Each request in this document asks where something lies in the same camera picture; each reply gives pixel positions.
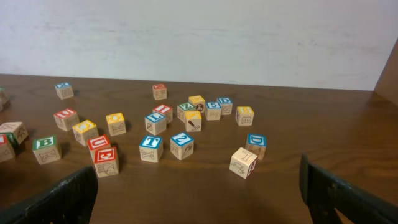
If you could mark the red U block upper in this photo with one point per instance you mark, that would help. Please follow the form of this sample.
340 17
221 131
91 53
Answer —
66 119

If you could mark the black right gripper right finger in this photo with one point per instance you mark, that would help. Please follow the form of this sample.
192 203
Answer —
326 195

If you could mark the yellow block under Z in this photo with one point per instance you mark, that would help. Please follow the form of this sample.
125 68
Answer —
193 121

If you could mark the red E block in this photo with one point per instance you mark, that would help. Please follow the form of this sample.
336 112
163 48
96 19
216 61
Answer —
106 162

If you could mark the yellow block centre lower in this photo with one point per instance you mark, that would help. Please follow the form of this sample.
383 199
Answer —
84 131

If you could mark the blue T block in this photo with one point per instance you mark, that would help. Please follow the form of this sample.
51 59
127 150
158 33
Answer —
151 148

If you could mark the blue D block upper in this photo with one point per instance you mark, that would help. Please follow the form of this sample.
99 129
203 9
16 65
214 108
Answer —
226 104

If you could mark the yellow block above Z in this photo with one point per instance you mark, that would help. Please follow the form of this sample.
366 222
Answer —
198 102

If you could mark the yellow 8 block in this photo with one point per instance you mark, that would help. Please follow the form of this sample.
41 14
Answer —
244 115

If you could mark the green B block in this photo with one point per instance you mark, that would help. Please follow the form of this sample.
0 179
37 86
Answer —
46 149

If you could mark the blue 2 block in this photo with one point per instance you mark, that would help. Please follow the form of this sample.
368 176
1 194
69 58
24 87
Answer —
181 145

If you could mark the plain white block right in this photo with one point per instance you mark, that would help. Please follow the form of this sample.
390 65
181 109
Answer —
243 162

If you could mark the red U block lower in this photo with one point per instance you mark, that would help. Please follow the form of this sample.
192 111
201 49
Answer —
95 144

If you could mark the blue d block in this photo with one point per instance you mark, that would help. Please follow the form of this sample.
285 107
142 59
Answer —
256 144
226 104

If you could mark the blue X block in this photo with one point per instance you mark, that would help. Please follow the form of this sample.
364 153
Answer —
64 90

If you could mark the red A block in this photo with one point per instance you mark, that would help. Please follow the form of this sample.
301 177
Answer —
6 149

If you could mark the red I block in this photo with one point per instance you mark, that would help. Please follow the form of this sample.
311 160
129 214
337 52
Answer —
165 110

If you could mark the red block top right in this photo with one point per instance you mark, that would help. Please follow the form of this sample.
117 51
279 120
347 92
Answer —
159 91

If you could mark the blue D block right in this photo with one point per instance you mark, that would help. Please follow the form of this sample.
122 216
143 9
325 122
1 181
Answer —
256 144

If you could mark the blue 5 block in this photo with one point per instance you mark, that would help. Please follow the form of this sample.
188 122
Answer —
212 111

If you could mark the green Z block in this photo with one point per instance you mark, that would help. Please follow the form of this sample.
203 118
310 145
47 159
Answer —
183 108

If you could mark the blue L block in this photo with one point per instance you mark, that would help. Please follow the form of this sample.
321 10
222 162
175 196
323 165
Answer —
155 123

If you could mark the red u block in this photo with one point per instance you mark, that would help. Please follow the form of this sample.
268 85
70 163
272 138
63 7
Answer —
66 119
95 144

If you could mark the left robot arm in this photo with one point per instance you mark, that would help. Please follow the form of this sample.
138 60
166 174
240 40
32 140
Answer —
4 99

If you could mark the yellow block centre upper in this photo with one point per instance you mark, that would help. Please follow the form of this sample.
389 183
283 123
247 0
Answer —
116 124

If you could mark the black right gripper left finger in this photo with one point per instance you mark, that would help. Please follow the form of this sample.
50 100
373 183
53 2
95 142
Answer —
71 200

